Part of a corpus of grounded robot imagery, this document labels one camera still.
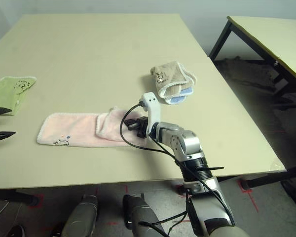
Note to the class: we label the pink towel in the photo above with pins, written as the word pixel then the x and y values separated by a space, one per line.
pixel 76 128

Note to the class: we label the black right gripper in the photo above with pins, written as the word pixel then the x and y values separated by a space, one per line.
pixel 143 126

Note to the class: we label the beige side table black frame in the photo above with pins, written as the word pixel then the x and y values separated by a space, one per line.
pixel 273 39

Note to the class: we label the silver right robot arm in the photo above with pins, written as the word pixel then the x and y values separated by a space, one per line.
pixel 185 143

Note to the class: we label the black table foot bar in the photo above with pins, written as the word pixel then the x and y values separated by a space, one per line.
pixel 261 179
pixel 14 197

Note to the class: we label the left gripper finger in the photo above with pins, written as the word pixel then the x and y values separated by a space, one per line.
pixel 2 136
pixel 0 111

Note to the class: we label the black shoe white print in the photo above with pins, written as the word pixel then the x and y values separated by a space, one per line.
pixel 16 230

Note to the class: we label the green folded towel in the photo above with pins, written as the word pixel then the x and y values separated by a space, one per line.
pixel 2 93

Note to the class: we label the beige folded towel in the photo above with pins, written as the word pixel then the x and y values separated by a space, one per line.
pixel 167 71

